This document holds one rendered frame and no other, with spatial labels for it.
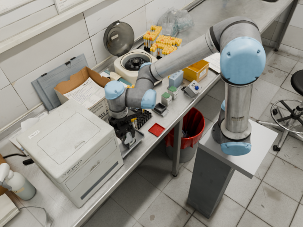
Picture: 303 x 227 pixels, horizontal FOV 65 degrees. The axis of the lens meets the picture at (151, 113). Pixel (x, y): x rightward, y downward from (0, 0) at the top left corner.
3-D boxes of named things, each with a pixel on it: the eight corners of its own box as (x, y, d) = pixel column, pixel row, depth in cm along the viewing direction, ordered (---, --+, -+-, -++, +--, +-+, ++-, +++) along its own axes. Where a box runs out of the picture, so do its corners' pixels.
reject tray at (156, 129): (157, 137, 126) (157, 136, 125) (148, 130, 129) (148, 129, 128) (165, 129, 129) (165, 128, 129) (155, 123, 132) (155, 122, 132)
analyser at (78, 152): (79, 209, 103) (55, 179, 80) (43, 173, 115) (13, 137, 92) (128, 160, 118) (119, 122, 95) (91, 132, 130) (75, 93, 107)
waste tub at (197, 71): (195, 85, 151) (197, 73, 143) (179, 76, 157) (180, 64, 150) (208, 74, 157) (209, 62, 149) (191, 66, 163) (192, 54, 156)
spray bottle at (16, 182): (25, 208, 104) (-5, 185, 86) (14, 196, 108) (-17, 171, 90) (41, 194, 108) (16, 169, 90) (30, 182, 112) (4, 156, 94)
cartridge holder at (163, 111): (163, 117, 135) (163, 113, 132) (151, 110, 139) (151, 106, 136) (169, 111, 137) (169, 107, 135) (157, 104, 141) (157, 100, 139)
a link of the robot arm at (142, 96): (158, 79, 92) (130, 77, 93) (153, 100, 85) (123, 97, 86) (158, 93, 98) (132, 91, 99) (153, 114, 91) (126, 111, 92)
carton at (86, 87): (92, 129, 131) (85, 111, 120) (61, 105, 144) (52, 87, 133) (123, 103, 143) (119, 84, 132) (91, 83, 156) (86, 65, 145)
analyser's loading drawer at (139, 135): (117, 165, 114) (115, 160, 110) (107, 158, 117) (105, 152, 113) (144, 138, 124) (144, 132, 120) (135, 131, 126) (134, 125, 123)
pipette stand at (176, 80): (175, 93, 147) (176, 81, 139) (166, 88, 150) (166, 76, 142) (184, 84, 152) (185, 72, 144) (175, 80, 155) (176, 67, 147)
